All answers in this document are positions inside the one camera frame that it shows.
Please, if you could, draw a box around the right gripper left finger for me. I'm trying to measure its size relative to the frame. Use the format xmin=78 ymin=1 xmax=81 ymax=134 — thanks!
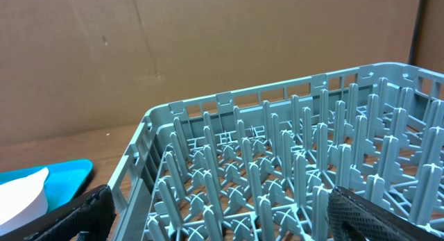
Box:
xmin=1 ymin=184 xmax=116 ymax=241

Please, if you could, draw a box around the white cup in bowl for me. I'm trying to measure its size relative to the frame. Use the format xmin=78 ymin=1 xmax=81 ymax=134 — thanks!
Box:
xmin=1 ymin=167 xmax=49 ymax=235

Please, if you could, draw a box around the grey dishwasher rack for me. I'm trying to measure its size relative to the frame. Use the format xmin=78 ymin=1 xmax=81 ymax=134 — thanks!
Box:
xmin=108 ymin=63 xmax=443 ymax=240

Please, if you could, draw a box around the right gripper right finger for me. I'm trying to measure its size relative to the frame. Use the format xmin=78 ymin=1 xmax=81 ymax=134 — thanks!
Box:
xmin=327 ymin=186 xmax=443 ymax=241

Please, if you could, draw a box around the teal serving tray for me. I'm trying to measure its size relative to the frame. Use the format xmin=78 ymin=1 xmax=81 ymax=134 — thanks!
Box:
xmin=1 ymin=159 xmax=94 ymax=212

